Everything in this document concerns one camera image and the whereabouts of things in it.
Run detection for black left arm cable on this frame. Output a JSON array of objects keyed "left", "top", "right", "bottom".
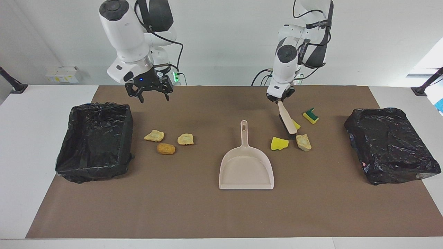
[{"left": 292, "top": 0, "right": 334, "bottom": 82}]

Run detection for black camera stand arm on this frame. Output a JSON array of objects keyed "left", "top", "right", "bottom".
[
  {"left": 0, "top": 66, "right": 28, "bottom": 94},
  {"left": 411, "top": 67, "right": 443, "bottom": 96}
]

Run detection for large yellow sponge piece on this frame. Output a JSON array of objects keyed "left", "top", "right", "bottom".
[{"left": 271, "top": 137, "right": 289, "bottom": 151}]

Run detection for pale crumpled cracker piece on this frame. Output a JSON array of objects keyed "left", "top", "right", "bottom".
[
  {"left": 144, "top": 129, "right": 165, "bottom": 142},
  {"left": 177, "top": 133, "right": 195, "bottom": 146}
]

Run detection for bin covered by black bag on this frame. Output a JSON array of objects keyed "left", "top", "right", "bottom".
[{"left": 343, "top": 108, "right": 442, "bottom": 185}]

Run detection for brown paper table mat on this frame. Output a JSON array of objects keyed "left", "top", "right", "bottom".
[{"left": 25, "top": 85, "right": 443, "bottom": 239}]

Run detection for open bin with black liner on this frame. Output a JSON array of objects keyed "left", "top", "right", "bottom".
[{"left": 55, "top": 102, "right": 135, "bottom": 184}]

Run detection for pink plastic dustpan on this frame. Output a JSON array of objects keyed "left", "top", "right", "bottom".
[{"left": 219, "top": 120, "right": 275, "bottom": 190}]

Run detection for pink hand brush black bristles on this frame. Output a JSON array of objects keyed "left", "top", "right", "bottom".
[{"left": 277, "top": 100, "right": 299, "bottom": 140}]

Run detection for black left base cable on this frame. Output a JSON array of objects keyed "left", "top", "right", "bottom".
[{"left": 251, "top": 68, "right": 274, "bottom": 86}]

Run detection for white boxes with yellow marks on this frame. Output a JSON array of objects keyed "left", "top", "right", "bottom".
[{"left": 45, "top": 66, "right": 79, "bottom": 83}]

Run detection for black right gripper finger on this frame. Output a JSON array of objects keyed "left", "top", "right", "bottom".
[
  {"left": 125, "top": 84, "right": 145, "bottom": 104},
  {"left": 161, "top": 79, "right": 173, "bottom": 101}
]

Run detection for green and yellow sponge piece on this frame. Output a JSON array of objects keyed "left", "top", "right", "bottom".
[{"left": 302, "top": 108, "right": 319, "bottom": 125}]

